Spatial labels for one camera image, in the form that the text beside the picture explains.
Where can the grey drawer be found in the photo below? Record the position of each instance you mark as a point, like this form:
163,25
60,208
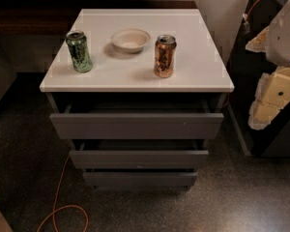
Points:
139,154
121,179
130,119

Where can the grey top drawer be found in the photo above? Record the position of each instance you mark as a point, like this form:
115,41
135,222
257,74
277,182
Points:
130,119

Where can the grey bottom drawer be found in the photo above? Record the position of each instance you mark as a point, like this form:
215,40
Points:
121,179

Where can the white cabinet top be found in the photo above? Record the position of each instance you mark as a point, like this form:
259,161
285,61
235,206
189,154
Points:
197,66

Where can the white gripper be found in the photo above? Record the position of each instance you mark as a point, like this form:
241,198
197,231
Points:
284,41

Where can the green drink can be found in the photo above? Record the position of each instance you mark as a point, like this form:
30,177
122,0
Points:
77,45

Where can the dark side cabinet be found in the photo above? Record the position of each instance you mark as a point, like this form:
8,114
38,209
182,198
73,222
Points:
259,66

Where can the white paper bowl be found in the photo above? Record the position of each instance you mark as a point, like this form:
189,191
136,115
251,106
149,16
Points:
130,40

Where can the orange drink can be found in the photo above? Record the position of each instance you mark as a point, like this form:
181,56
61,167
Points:
164,55

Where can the grey middle drawer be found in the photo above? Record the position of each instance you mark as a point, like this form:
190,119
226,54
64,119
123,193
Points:
139,154

